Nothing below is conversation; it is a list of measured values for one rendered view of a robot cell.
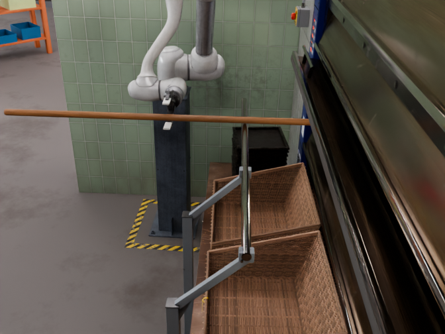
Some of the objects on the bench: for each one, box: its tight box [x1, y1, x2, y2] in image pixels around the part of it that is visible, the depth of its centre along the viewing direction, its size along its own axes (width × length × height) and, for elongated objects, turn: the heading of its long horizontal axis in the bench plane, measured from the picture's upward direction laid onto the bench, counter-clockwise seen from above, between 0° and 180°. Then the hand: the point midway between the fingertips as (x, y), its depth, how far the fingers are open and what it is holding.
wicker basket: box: [209, 162, 322, 272], centre depth 237 cm, size 49×56×28 cm
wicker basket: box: [202, 231, 348, 334], centre depth 186 cm, size 49×56×28 cm
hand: (166, 115), depth 217 cm, fingers open, 11 cm apart
